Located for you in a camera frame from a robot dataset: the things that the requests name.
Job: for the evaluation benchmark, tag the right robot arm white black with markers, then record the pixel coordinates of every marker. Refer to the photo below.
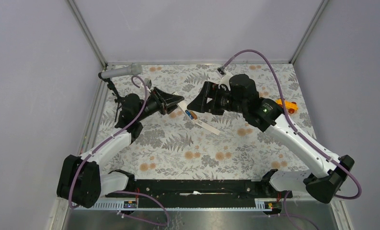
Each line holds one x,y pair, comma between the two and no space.
326,170

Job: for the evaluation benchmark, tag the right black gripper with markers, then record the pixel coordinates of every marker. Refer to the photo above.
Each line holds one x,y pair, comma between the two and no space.
210,89

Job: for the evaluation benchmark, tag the grey microphone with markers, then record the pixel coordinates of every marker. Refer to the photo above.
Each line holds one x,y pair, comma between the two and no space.
131,70

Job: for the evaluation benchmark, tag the white remote battery cover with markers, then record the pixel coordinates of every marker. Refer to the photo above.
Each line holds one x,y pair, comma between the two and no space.
207,127

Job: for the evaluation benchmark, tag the white remote control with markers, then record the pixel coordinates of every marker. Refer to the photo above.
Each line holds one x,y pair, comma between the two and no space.
183,106

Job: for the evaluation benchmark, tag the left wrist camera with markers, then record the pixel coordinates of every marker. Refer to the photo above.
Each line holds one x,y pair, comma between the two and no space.
148,84

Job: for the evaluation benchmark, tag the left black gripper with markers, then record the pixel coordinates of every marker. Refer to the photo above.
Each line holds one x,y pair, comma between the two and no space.
162,98

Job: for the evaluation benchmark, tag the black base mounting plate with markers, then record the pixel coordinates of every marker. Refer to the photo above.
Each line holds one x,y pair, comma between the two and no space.
207,193

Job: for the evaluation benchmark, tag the floral patterned table mat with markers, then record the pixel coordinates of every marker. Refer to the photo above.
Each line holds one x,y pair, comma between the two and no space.
172,147

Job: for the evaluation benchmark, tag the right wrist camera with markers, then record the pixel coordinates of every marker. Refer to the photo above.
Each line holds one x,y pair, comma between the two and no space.
225,77

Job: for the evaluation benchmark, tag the yellow toy car red wheels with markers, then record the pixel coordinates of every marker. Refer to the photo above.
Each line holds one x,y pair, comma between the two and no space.
291,107

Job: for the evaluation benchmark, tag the orange battery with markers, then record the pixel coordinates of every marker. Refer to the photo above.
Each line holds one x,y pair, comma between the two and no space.
193,117

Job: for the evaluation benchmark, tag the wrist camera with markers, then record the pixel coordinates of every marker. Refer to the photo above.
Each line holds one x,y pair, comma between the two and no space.
148,84
225,77

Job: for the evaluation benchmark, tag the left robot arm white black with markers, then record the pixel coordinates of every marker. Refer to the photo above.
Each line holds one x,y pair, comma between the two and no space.
81,181

